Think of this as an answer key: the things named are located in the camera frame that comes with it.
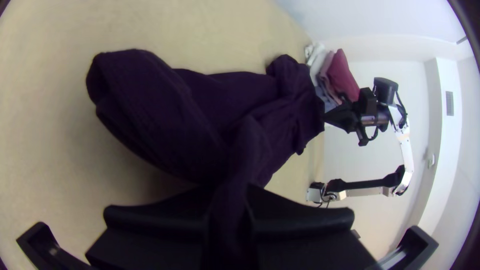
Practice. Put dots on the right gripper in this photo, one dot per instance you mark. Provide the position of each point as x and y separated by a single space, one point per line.
369 120

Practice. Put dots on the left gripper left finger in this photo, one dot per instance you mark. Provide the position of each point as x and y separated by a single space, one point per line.
157 232

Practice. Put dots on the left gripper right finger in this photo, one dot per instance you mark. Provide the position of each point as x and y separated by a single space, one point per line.
307 236

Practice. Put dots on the black t-shirt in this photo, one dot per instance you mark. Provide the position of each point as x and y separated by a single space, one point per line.
187 120

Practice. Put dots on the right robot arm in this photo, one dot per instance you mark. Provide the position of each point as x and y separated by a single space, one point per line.
407 157

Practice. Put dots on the pile of folded clothes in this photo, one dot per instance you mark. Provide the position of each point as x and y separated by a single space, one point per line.
343 78

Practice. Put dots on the wall vent grille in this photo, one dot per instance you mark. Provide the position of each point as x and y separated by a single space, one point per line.
449 103

